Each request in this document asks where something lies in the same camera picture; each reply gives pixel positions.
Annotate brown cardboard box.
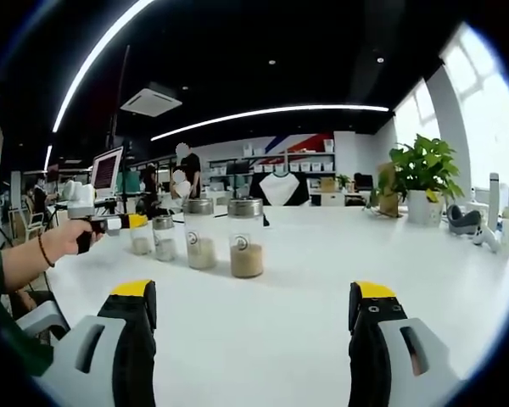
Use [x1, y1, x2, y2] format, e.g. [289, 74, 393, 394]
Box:
[377, 163, 405, 219]

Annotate small seasoning bottle white powder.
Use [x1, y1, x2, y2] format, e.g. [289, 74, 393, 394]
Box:
[152, 215, 177, 262]

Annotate shelf of white storage bins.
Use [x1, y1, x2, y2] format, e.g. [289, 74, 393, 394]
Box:
[207, 139, 336, 175]

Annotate dark beaded bracelet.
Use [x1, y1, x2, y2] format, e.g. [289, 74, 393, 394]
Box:
[36, 231, 55, 268]

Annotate white laptop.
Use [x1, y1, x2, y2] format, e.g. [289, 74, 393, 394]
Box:
[54, 146, 125, 213]

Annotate tall seasoning bottle pale grains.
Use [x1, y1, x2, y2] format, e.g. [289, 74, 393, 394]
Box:
[182, 198, 218, 270]

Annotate narrow window with blinds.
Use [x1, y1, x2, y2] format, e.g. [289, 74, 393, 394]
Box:
[393, 78, 442, 148]

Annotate white tall thermos flask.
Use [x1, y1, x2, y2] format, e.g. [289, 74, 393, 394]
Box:
[489, 172, 501, 228]

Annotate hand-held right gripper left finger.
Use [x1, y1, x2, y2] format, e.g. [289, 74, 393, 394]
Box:
[33, 279, 157, 407]

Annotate white office desk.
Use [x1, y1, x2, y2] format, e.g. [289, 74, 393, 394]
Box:
[309, 189, 372, 208]

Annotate large potted green plant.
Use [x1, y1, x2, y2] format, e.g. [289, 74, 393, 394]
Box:
[366, 134, 466, 226]

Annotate person's left hand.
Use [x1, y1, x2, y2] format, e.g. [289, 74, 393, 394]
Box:
[50, 219, 108, 259]

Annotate teal board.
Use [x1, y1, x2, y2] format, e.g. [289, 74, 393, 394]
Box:
[115, 171, 139, 195]

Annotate white VR controller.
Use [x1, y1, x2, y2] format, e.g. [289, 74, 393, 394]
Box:
[473, 224, 502, 254]

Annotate tall seasoning bottle brown grains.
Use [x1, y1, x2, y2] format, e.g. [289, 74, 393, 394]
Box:
[227, 198, 265, 279]

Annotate long ceiling light strip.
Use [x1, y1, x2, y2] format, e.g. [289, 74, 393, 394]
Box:
[52, 0, 156, 133]
[150, 104, 390, 142]

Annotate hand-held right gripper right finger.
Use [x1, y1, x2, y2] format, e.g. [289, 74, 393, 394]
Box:
[348, 280, 461, 407]

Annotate wide window with blinds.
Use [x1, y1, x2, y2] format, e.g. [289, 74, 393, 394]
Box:
[439, 23, 509, 190]

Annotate small seasoning bottle beige powder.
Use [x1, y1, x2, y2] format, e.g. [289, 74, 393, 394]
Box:
[130, 224, 154, 255]

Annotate ceiling air conditioner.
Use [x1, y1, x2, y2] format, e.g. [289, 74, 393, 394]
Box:
[120, 87, 183, 119]

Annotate grey VR headset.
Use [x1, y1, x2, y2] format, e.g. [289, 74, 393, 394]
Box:
[446, 204, 481, 235]

